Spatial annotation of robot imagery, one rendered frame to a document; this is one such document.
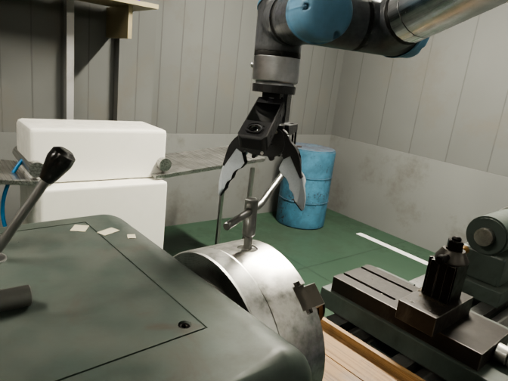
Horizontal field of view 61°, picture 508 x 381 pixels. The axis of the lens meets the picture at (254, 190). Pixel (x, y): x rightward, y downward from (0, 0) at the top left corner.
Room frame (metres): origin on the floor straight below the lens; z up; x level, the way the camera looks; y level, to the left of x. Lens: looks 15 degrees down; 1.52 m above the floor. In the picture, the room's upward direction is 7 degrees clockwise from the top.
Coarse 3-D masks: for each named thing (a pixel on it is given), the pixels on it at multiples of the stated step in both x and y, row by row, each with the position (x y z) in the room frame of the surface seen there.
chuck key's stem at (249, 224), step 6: (246, 198) 0.67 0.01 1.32; (252, 198) 0.67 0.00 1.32; (246, 204) 0.67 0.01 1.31; (252, 204) 0.66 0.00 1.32; (252, 210) 0.66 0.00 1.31; (252, 216) 0.66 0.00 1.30; (246, 222) 0.66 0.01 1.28; (252, 222) 0.66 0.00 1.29; (246, 228) 0.66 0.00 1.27; (252, 228) 0.66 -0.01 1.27; (246, 234) 0.66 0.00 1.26; (252, 234) 0.66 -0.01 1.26; (246, 240) 0.66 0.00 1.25; (246, 246) 0.66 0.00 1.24
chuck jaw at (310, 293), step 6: (294, 288) 0.62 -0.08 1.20; (300, 288) 0.62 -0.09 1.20; (306, 288) 0.65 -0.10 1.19; (312, 288) 0.65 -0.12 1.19; (300, 294) 0.61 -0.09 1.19; (306, 294) 0.62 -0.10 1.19; (312, 294) 0.64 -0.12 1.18; (318, 294) 0.65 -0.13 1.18; (300, 300) 0.61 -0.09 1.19; (306, 300) 0.61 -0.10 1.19; (312, 300) 0.64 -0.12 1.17; (318, 300) 0.64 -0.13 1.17; (306, 306) 0.60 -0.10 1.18; (312, 306) 0.61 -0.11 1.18; (318, 306) 0.64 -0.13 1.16; (306, 312) 0.60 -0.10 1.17
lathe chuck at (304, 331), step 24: (240, 240) 0.72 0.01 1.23; (240, 264) 0.61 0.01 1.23; (264, 264) 0.63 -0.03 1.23; (288, 264) 0.65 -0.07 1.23; (264, 288) 0.58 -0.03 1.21; (288, 288) 0.60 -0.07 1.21; (288, 312) 0.57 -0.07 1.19; (312, 312) 0.60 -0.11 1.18; (288, 336) 0.55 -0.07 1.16; (312, 336) 0.57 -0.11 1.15; (312, 360) 0.56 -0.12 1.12
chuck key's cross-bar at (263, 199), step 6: (276, 180) 0.80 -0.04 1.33; (270, 186) 0.78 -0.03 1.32; (276, 186) 0.78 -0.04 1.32; (270, 192) 0.75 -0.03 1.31; (264, 198) 0.73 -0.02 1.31; (258, 204) 0.70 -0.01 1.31; (264, 204) 0.72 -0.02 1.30; (246, 210) 0.65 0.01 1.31; (234, 216) 0.61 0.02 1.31; (240, 216) 0.62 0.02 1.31; (246, 216) 0.64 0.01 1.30; (228, 222) 0.58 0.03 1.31; (234, 222) 0.59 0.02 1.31; (228, 228) 0.58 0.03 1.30
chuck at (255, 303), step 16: (176, 256) 0.68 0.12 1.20; (192, 256) 0.65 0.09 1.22; (208, 256) 0.62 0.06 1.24; (224, 256) 0.62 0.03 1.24; (208, 272) 0.61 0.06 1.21; (224, 272) 0.58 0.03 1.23; (240, 272) 0.59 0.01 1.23; (224, 288) 0.58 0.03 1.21; (240, 288) 0.56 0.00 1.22; (256, 288) 0.57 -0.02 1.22; (240, 304) 0.55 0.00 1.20; (256, 304) 0.55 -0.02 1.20; (272, 320) 0.55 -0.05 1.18
